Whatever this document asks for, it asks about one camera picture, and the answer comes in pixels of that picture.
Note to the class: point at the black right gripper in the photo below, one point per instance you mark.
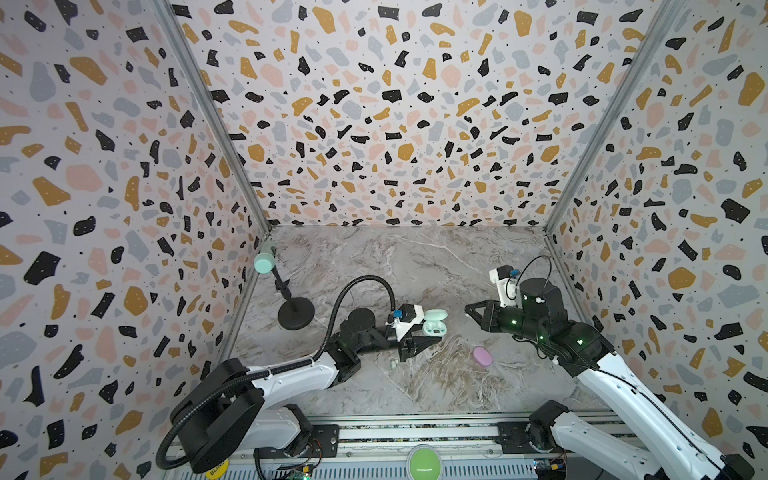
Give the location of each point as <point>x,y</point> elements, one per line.
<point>500,318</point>

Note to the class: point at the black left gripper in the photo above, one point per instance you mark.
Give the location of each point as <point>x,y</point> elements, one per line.
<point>416,345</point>

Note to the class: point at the mint green earbud case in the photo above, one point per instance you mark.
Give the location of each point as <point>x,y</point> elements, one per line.
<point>434,323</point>

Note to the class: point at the pink earbud charging case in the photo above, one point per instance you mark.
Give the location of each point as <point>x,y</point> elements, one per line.
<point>482,356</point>

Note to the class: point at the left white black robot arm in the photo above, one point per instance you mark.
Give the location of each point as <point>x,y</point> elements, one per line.
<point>237,406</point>

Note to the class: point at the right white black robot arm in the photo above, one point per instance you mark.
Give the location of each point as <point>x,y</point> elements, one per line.
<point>532,311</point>

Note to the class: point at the green round button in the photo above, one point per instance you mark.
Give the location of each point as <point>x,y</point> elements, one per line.
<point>424,463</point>

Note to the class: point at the black microphone stand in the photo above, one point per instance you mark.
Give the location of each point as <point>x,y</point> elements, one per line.
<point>295,313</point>

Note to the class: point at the mint green microphone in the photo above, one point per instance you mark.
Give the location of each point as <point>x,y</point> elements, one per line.
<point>265,261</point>

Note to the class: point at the yellow round sticker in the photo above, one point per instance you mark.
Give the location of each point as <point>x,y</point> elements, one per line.
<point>217,472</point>

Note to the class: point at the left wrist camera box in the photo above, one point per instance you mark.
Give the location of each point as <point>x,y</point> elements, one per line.
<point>403,319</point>

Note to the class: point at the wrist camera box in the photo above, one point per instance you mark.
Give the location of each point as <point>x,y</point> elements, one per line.
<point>505,279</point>
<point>403,319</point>

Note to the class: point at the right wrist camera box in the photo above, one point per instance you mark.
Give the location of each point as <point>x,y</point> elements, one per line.
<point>505,279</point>

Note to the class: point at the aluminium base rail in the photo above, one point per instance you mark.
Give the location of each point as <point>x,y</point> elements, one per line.
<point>471,446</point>

